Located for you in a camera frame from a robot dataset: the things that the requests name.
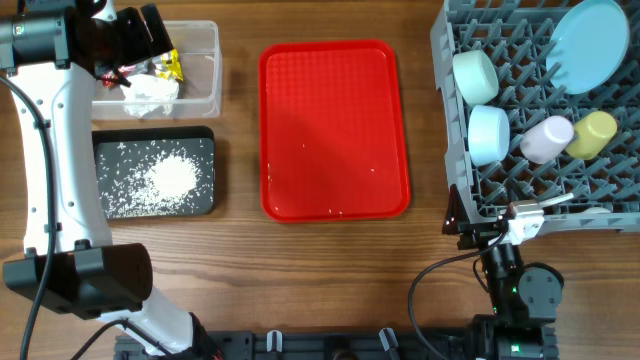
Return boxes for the red snack wrapper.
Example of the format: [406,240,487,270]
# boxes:
[100,62,149,88]

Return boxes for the yellow snack wrapper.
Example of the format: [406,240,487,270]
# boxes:
[150,49,184,81]

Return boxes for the white napkin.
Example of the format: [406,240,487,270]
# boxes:
[121,74,180,118]

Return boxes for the light blue rice bowl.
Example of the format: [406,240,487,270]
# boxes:
[467,105,510,167]

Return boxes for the white plastic cup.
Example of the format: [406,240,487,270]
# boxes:
[520,116,574,165]

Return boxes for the mint green bowl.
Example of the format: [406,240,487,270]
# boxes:
[452,50,499,106]

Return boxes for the yellow plastic cup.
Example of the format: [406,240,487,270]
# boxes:
[566,111,618,160]

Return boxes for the white rice pile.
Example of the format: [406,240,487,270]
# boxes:
[94,139,214,219]

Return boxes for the light blue plate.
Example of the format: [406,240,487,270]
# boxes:
[546,0,630,95]

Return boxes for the white plastic fork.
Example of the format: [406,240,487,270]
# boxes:
[539,192,575,208]

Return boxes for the white plastic spoon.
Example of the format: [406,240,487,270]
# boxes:
[580,207,612,215]

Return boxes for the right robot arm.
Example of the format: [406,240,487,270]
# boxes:
[442,185,571,359]

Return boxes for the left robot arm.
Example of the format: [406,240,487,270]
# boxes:
[1,1,223,359]

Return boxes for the clear plastic waste bin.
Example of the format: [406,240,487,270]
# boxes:
[92,20,222,120]

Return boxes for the grey dishwasher rack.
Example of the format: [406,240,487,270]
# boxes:
[430,0,639,234]

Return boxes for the black plastic tray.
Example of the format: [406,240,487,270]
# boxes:
[89,125,217,221]

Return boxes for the red serving tray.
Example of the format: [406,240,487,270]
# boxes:
[259,39,411,223]

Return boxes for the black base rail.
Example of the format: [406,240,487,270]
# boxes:
[113,327,559,360]

